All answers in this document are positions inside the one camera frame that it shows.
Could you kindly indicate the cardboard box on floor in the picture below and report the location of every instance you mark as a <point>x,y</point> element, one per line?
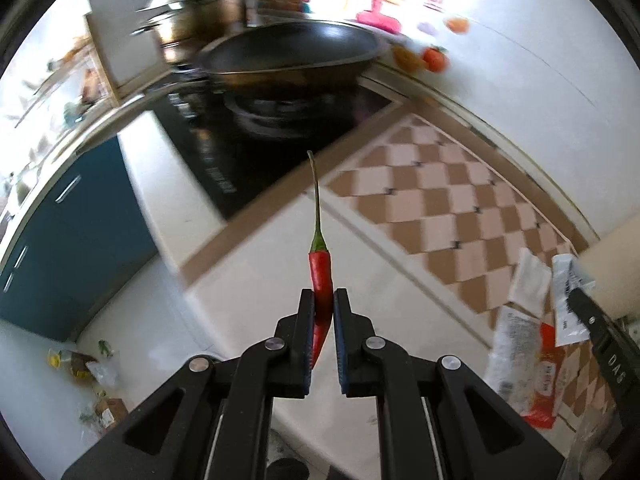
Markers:
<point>110,412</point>

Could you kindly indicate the cooking oil bottle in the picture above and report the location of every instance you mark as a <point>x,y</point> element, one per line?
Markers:
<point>74,363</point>

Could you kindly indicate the orange fruit decoration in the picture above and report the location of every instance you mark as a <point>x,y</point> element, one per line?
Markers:
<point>435,59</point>

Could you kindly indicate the green vegetable on floor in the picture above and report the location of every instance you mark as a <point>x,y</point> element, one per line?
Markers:
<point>105,349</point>

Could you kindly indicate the clear plastic bag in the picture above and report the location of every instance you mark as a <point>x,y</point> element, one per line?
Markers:
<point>105,372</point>

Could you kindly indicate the pink plastic holder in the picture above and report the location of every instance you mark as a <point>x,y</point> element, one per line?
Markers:
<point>374,17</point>

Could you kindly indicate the black wok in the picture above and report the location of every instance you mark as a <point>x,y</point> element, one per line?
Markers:
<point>301,54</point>

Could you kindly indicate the blue kitchen cabinets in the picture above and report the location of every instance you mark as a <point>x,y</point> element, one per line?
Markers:
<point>84,241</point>

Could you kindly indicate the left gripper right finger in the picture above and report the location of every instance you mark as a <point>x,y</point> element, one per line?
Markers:
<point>436,419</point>

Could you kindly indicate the folded white tissue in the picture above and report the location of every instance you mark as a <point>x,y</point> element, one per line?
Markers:
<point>530,283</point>

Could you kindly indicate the red chili pepper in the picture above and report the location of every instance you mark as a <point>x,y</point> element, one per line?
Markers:
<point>321,275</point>

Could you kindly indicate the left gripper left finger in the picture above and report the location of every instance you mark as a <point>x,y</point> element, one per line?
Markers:
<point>209,420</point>

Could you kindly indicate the checkered brown table mat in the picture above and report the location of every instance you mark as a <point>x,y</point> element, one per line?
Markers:
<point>432,188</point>

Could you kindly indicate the steel pot with lid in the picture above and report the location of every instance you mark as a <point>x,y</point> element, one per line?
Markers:
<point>182,28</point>

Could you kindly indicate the red white snack bag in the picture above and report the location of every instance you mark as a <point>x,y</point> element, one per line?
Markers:
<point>526,367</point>

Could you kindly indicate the black gas stove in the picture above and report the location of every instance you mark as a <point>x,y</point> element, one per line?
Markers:
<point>236,146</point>

